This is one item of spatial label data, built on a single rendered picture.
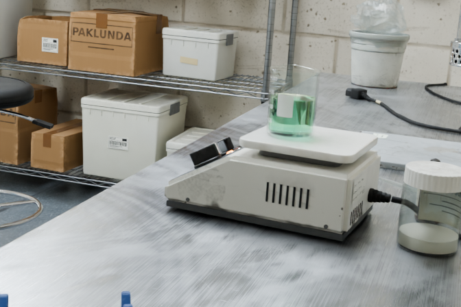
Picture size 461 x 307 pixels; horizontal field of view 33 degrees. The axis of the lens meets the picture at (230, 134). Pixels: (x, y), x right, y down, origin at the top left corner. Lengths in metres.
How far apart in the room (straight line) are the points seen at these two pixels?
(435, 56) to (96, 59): 1.33
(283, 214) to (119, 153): 2.41
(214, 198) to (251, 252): 0.10
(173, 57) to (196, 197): 2.31
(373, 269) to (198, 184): 0.21
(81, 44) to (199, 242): 2.44
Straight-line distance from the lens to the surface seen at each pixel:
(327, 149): 0.77
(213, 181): 0.80
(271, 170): 0.77
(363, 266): 0.73
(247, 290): 0.65
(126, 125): 3.12
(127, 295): 0.55
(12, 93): 2.16
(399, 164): 1.09
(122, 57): 3.07
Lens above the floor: 1.01
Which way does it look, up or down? 12 degrees down
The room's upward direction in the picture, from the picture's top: 4 degrees clockwise
